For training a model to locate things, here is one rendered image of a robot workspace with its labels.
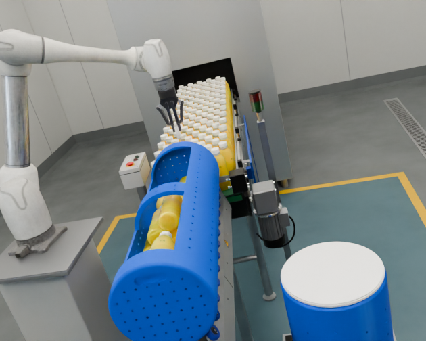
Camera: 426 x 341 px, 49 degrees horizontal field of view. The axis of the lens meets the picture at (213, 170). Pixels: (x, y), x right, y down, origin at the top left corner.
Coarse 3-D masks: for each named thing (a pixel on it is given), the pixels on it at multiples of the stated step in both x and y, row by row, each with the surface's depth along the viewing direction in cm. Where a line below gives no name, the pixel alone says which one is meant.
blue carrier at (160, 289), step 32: (160, 160) 197; (192, 160) 176; (160, 192) 152; (192, 192) 153; (192, 224) 135; (128, 256) 144; (160, 256) 117; (192, 256) 121; (128, 288) 118; (160, 288) 118; (192, 288) 117; (128, 320) 122; (160, 320) 122; (192, 320) 122
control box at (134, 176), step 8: (144, 152) 234; (136, 160) 225; (144, 160) 230; (120, 168) 221; (128, 168) 218; (136, 168) 217; (144, 168) 227; (120, 176) 219; (128, 176) 219; (136, 176) 219; (144, 176) 224; (128, 184) 221; (136, 184) 221; (144, 184) 221
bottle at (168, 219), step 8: (168, 200) 155; (176, 200) 156; (168, 208) 150; (176, 208) 152; (160, 216) 148; (168, 216) 148; (176, 216) 148; (160, 224) 149; (168, 224) 150; (176, 224) 149
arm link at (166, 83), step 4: (168, 76) 198; (172, 76) 201; (152, 80) 201; (156, 80) 198; (160, 80) 197; (164, 80) 198; (168, 80) 198; (172, 80) 200; (156, 84) 199; (160, 84) 198; (164, 84) 199; (168, 84) 199; (172, 84) 200; (156, 88) 200; (160, 88) 199; (164, 88) 199; (168, 88) 200
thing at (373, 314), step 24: (384, 288) 120; (288, 312) 129; (312, 312) 118; (336, 312) 115; (360, 312) 116; (384, 312) 121; (312, 336) 122; (336, 336) 119; (360, 336) 119; (384, 336) 123
